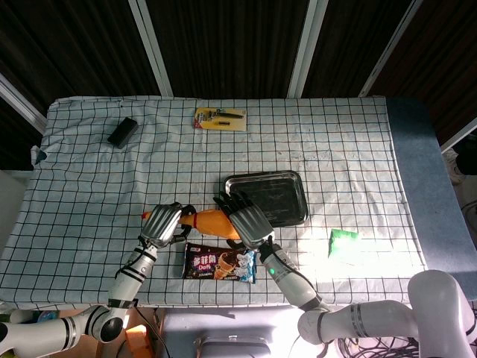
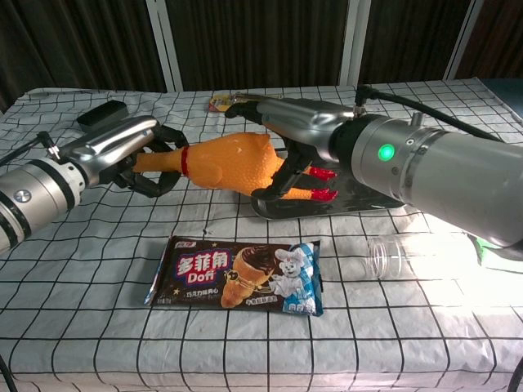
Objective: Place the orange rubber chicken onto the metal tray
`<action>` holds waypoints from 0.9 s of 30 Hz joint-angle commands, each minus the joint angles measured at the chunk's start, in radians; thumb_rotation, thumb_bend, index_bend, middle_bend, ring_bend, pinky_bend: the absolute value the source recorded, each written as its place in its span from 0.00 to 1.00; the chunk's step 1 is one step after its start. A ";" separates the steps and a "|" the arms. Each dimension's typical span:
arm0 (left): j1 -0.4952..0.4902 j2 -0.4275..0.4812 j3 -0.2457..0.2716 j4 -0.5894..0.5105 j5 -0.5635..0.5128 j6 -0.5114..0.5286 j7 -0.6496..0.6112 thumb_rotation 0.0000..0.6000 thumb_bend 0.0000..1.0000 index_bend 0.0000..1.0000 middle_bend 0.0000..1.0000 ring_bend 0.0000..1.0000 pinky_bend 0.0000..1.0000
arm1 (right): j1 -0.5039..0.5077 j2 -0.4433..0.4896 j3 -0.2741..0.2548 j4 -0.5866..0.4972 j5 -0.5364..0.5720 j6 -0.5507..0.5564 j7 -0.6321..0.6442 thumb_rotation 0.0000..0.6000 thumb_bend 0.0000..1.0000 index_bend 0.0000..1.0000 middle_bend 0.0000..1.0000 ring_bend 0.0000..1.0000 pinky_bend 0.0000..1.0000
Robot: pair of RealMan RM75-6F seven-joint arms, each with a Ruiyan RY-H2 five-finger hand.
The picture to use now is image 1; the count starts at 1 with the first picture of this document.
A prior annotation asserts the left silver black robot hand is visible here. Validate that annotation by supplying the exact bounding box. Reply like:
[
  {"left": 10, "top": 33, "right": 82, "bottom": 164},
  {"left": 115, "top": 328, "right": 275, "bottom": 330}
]
[{"left": 139, "top": 202, "right": 197, "bottom": 249}]

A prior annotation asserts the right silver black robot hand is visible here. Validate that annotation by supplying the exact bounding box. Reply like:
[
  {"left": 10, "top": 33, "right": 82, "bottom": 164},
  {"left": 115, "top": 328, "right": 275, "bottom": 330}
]
[{"left": 212, "top": 191, "right": 276, "bottom": 251}]

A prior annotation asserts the yellow rubber chicken toy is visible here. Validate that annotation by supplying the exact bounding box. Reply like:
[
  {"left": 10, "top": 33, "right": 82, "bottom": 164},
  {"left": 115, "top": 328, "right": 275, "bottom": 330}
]
[{"left": 142, "top": 208, "right": 241, "bottom": 240}]

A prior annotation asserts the stainless steel rectangular tray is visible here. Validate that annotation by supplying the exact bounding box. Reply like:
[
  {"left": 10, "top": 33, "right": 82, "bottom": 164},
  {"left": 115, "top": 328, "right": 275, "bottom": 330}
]
[{"left": 223, "top": 170, "right": 310, "bottom": 228}]

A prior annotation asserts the white black checked tablecloth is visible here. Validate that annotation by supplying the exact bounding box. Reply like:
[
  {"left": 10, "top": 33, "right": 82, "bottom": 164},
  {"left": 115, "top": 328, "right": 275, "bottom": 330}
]
[{"left": 0, "top": 95, "right": 428, "bottom": 310}]

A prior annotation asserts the brown chocolate cone snack bag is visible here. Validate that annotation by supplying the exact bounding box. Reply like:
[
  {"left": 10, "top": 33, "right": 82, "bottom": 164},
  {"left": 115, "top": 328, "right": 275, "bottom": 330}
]
[{"left": 182, "top": 242, "right": 258, "bottom": 285}]

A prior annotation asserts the green snack bag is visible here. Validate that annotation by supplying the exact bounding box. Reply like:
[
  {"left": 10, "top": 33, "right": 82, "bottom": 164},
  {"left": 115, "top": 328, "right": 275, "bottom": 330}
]
[{"left": 327, "top": 227, "right": 361, "bottom": 264}]

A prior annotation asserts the black rectangular box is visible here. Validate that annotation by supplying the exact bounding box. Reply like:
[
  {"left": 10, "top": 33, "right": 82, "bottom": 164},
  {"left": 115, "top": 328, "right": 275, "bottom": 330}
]
[{"left": 107, "top": 116, "right": 139, "bottom": 150}]

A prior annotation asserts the yellow carded knife pack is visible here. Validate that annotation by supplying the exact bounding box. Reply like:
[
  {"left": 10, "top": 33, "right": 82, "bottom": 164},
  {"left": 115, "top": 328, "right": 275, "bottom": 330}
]
[{"left": 193, "top": 107, "right": 248, "bottom": 132}]

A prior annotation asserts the blue grey padded table edge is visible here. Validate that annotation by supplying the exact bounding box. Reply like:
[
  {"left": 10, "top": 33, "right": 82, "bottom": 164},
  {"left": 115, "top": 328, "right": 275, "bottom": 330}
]
[{"left": 385, "top": 97, "right": 477, "bottom": 301}]

